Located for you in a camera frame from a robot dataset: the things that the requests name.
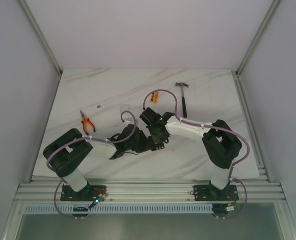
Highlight black fuse box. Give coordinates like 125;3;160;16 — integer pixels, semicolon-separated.
150;141;164;151

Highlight orange handled pliers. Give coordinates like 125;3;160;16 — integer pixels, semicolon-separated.
80;110;96;135

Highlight orange fuse holder block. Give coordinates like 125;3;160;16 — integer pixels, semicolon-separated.
150;90;159;104

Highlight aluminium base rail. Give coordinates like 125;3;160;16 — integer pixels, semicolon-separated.
14;177;286;203

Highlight white slotted cable duct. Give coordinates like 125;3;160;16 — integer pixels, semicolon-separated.
23;203;213;215

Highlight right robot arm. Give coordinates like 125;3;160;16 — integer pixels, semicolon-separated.
140;107;242;201

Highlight claw hammer black handle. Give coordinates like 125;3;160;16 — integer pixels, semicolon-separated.
175;82;189;118

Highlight clear plastic fuse box cover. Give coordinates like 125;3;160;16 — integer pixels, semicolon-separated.
120;104;130;113

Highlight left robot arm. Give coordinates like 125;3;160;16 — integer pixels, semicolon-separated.
42;124;158;201

